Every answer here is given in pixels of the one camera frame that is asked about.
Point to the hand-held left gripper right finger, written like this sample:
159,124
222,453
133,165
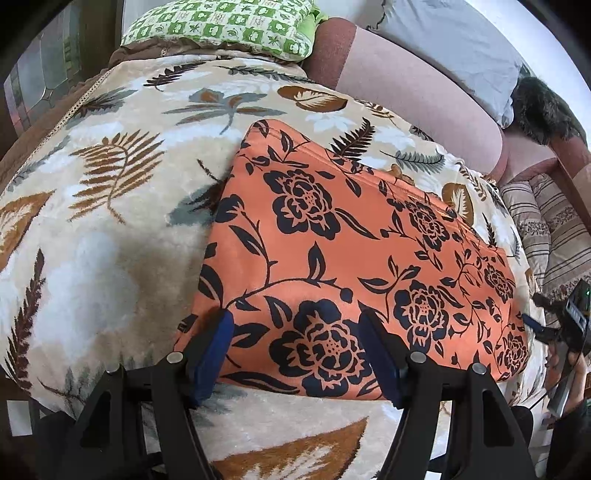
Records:
379,360

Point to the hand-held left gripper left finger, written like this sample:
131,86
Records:
217,353

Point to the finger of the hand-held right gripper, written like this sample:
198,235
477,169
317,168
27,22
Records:
542,332
551,306

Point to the orange floral blouse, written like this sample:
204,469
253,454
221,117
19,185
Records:
346,258

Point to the person's right hand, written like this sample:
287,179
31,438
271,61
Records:
579,383

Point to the striped cushion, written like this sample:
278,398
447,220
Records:
554,221

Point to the pink maroon cushion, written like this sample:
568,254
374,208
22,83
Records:
545,154

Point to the leaf print blanket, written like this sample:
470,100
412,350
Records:
115,230

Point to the dark furry cloth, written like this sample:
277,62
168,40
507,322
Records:
545,110

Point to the pink bolster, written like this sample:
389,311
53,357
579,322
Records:
415,106

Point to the grey pillow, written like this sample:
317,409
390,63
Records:
457,46

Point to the green checkered pillow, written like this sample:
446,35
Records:
217,25

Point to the patterned glass door panel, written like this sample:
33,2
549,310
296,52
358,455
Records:
41,69

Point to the wooden door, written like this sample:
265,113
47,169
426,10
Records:
97,27

